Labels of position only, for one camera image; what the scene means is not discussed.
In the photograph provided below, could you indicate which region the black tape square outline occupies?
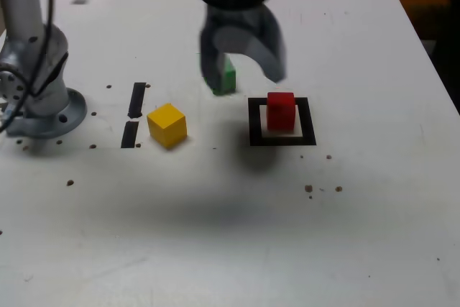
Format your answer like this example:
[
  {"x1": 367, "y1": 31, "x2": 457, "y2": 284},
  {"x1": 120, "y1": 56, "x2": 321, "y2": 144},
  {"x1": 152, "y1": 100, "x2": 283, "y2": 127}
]
[{"x1": 247, "y1": 96, "x2": 317, "y2": 147}]

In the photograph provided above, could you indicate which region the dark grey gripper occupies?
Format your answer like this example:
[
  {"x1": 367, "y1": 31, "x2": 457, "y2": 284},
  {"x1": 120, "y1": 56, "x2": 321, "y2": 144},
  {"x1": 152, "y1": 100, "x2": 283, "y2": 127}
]
[{"x1": 198, "y1": 3, "x2": 288, "y2": 88}]

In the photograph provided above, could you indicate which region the yellow cube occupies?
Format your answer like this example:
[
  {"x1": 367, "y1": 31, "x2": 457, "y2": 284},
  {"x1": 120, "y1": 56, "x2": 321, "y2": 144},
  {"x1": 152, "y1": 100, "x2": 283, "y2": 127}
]
[{"x1": 146, "y1": 102, "x2": 188, "y2": 150}]

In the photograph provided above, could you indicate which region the black tape strip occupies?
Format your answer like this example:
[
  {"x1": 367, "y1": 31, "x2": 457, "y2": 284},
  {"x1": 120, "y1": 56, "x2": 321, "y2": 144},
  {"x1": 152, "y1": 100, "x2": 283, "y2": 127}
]
[{"x1": 120, "y1": 82, "x2": 147, "y2": 150}]

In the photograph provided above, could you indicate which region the red cube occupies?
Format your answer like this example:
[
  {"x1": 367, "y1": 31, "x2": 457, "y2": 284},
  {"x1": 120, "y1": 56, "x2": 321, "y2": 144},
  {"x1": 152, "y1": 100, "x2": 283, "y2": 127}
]
[{"x1": 266, "y1": 91, "x2": 297, "y2": 132}]

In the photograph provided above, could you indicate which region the green cube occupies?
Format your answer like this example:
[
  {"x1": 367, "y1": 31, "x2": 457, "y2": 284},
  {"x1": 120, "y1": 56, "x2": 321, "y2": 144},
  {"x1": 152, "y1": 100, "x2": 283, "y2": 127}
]
[{"x1": 203, "y1": 57, "x2": 237, "y2": 96}]

